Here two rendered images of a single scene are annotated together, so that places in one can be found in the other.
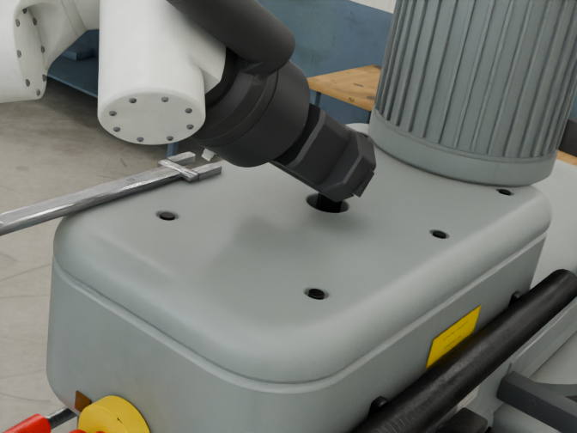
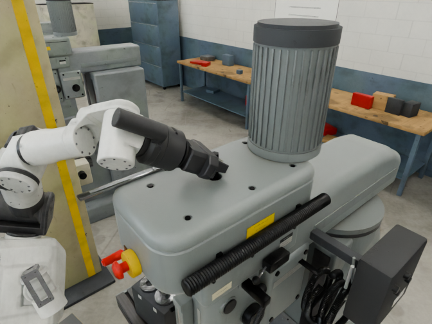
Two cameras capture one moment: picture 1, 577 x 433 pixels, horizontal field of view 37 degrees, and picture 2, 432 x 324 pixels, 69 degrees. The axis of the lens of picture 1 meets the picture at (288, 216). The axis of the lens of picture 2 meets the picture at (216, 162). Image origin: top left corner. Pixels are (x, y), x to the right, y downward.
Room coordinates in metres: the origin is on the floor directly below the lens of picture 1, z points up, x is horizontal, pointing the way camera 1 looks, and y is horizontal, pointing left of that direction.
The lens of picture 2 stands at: (0.08, -0.23, 2.28)
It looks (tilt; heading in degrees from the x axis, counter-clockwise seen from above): 29 degrees down; 17
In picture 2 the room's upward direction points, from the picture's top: straight up
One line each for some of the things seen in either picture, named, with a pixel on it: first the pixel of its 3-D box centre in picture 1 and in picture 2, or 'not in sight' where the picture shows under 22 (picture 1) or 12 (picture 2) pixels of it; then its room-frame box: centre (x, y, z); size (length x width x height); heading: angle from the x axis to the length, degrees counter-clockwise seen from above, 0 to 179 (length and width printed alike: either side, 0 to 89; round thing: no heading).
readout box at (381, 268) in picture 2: not in sight; (386, 278); (0.76, -0.48, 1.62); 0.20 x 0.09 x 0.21; 147
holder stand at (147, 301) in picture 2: not in sight; (159, 303); (0.91, 0.30, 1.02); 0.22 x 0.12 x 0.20; 68
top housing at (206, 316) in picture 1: (320, 277); (218, 201); (0.70, -0.04, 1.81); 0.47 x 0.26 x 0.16; 147
